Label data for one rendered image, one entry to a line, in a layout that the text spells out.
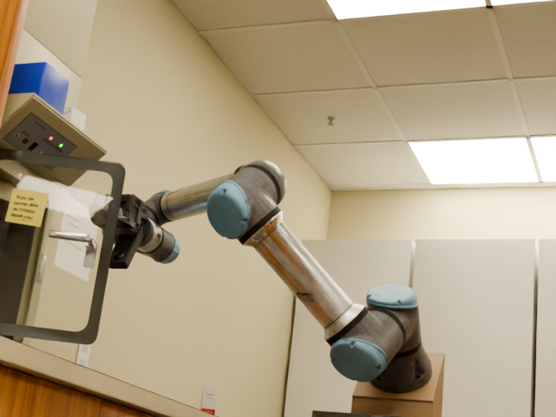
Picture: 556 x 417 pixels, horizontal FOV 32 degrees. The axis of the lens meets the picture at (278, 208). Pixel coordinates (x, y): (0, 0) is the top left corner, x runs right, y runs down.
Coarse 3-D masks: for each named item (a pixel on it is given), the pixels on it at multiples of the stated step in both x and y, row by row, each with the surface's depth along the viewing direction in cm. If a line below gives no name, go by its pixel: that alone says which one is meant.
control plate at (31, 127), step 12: (24, 120) 211; (36, 120) 213; (12, 132) 212; (24, 132) 214; (36, 132) 216; (48, 132) 218; (12, 144) 214; (24, 144) 216; (48, 144) 221; (72, 144) 226
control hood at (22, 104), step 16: (16, 96) 210; (32, 96) 208; (16, 112) 208; (32, 112) 211; (48, 112) 214; (0, 128) 209; (64, 128) 221; (0, 144) 213; (80, 144) 228; (96, 144) 231
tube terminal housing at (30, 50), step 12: (24, 36) 224; (24, 48) 224; (36, 48) 229; (24, 60) 224; (36, 60) 229; (48, 60) 233; (60, 72) 238; (72, 72) 243; (72, 84) 243; (72, 96) 243
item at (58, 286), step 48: (0, 192) 205; (48, 192) 206; (96, 192) 207; (0, 240) 202; (48, 240) 203; (96, 240) 204; (0, 288) 199; (48, 288) 200; (96, 288) 200; (48, 336) 197; (96, 336) 197
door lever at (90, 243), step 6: (54, 234) 198; (60, 234) 198; (66, 234) 198; (72, 234) 198; (78, 234) 199; (84, 234) 199; (72, 240) 199; (78, 240) 198; (84, 240) 198; (90, 240) 198; (90, 246) 202; (96, 246) 203
